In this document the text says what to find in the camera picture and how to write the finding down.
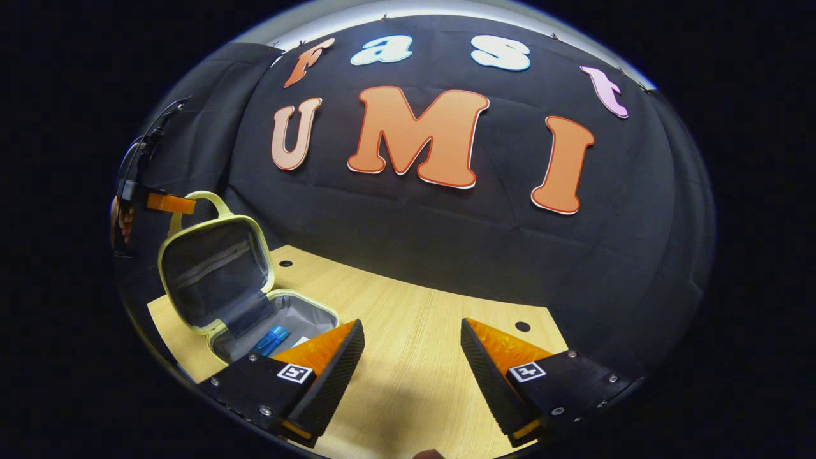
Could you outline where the clear blue capped bottle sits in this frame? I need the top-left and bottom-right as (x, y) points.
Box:
(254, 325), (291, 356)

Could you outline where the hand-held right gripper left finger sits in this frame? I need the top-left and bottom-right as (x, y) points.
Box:
(198, 319), (366, 449)

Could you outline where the pale yellow suitcase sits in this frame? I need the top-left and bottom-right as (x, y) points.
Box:
(157, 190), (342, 365)

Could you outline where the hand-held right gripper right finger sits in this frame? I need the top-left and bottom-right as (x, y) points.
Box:
(460, 317), (632, 449)

